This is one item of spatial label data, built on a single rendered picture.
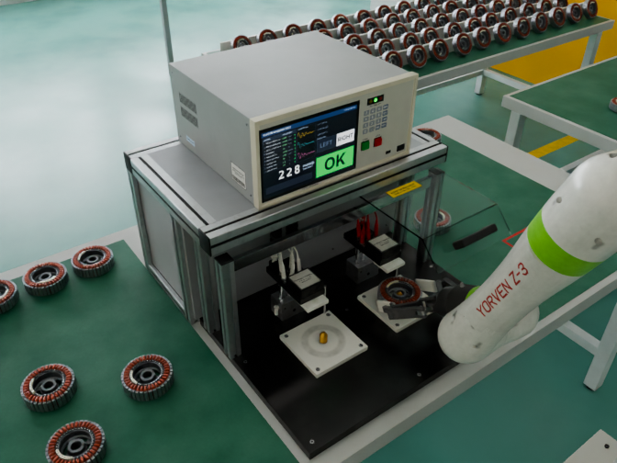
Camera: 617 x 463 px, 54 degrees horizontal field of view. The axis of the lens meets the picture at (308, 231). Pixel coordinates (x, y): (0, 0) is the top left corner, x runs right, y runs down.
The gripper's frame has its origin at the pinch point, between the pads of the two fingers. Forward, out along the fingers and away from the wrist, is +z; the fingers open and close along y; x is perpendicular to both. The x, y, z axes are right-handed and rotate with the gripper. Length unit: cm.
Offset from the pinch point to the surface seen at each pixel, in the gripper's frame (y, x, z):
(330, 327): -20.1, -0.4, 3.9
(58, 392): -80, 9, 20
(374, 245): -2.5, 14.3, 1.5
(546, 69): 325, 29, 182
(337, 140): -11.6, 42.7, -9.1
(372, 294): -3.8, 1.1, 6.5
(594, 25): 260, 50, 98
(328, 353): -25.5, -3.5, -1.5
